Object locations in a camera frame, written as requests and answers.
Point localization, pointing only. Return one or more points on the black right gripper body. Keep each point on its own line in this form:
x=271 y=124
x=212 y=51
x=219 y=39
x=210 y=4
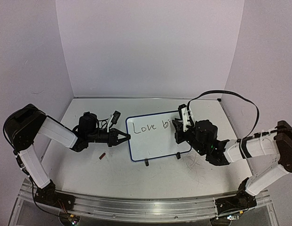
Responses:
x=198 y=146

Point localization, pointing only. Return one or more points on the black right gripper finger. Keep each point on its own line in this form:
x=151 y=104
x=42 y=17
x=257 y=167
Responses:
x=179 y=134
x=177 y=122

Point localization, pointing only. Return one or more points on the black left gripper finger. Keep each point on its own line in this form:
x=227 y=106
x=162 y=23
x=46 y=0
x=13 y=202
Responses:
x=123 y=139
x=119 y=132

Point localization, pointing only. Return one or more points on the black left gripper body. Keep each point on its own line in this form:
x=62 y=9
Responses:
x=92 y=134

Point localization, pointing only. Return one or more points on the blue framed whiteboard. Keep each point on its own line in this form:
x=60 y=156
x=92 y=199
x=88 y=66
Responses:
x=153 y=136

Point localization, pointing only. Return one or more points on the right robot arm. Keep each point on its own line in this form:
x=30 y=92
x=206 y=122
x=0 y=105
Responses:
x=276 y=143

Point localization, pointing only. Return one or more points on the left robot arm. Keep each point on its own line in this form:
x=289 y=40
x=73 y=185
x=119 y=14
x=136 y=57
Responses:
x=23 y=126

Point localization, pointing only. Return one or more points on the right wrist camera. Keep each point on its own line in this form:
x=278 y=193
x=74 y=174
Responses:
x=186 y=117

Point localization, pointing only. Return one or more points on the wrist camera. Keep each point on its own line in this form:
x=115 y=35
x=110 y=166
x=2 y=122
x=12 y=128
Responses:
x=186 y=117
x=113 y=120

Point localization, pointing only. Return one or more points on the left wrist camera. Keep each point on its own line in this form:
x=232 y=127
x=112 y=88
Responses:
x=113 y=120

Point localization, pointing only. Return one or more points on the wire whiteboard stand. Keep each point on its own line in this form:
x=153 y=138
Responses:
x=176 y=155

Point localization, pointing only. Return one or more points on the aluminium front rail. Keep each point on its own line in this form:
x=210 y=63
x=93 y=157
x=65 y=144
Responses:
x=165 y=210

